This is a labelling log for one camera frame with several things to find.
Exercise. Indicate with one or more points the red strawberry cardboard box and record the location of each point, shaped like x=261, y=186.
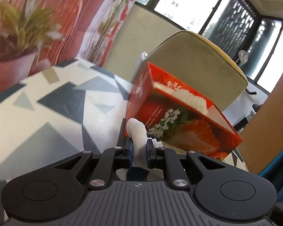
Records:
x=177, y=114

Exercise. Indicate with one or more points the black framed window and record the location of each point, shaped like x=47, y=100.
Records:
x=255, y=26

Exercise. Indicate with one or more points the exercise bike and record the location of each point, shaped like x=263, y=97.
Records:
x=251, y=96

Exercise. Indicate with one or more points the geometric patterned tablecloth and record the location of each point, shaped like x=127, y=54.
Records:
x=78, y=107

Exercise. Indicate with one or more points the potted plant in pink pot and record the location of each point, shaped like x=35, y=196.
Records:
x=23, y=33

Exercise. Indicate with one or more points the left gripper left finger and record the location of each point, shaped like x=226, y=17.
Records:
x=108, y=163

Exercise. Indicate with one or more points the brown wooden panel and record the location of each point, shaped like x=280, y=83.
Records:
x=263, y=136

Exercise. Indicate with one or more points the red printed backdrop curtain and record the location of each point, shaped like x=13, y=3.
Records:
x=88, y=26

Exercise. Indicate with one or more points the white desk lamp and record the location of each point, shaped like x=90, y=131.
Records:
x=242, y=57

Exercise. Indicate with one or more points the beige chair with yellow back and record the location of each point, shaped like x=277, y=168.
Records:
x=199, y=63

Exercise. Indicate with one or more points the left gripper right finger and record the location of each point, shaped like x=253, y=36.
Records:
x=168, y=161

